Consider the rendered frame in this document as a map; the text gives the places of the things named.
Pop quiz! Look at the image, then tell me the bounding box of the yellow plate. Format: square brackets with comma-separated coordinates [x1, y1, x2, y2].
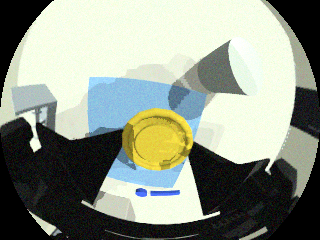
[121, 108, 193, 171]

